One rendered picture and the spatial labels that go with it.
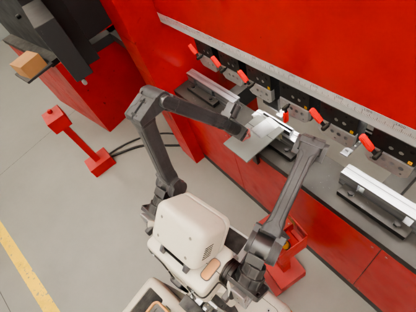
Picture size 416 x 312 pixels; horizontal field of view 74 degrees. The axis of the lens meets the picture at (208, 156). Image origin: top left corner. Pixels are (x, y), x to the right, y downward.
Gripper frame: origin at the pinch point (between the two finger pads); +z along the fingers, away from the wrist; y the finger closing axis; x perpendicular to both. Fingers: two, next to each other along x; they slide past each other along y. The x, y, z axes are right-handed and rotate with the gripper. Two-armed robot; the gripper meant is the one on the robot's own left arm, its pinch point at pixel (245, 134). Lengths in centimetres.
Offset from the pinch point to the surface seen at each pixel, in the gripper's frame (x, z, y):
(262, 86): -22.5, -8.4, 0.4
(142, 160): 90, 72, 135
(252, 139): 0.7, 7.3, -1.1
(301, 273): 60, 75, -47
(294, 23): -40, -39, -18
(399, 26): -43, -46, -48
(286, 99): -22.5, -9.0, -13.8
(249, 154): 7.5, 3.4, -6.3
